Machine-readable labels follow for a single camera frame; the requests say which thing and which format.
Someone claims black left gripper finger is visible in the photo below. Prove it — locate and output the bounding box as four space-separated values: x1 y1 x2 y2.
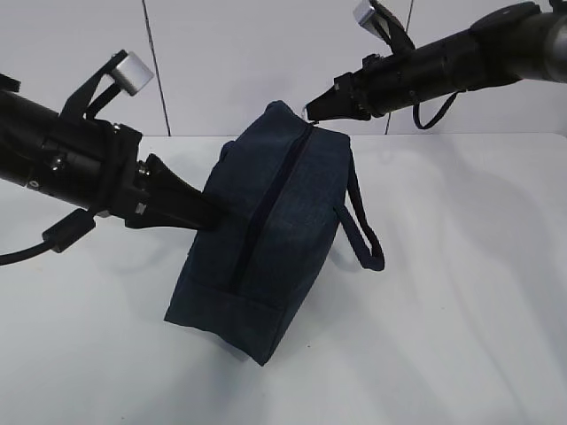
139 154 226 220
126 201 221 230

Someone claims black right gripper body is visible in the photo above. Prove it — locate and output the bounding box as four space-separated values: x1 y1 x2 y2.
334 53 385 119

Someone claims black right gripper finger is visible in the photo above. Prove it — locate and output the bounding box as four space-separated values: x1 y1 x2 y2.
306 87 370 120

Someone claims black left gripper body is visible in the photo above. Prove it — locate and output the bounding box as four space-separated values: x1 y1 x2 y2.
95 122 149 217

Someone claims navy blue fabric lunch bag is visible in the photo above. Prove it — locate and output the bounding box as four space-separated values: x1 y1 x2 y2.
165 101 385 365

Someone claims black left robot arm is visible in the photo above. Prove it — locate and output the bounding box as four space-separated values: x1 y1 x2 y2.
1 76 227 230

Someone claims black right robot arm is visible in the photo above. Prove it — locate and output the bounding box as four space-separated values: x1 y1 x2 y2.
305 1 566 130

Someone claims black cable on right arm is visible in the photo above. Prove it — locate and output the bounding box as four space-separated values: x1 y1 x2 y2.
412 90 462 130

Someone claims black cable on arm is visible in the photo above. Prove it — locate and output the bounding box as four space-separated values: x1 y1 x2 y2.
0 208 97 267
412 90 462 130

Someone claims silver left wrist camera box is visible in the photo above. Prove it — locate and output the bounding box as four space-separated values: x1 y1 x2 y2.
111 51 154 97

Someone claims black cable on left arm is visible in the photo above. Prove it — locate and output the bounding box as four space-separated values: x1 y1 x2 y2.
0 208 97 267

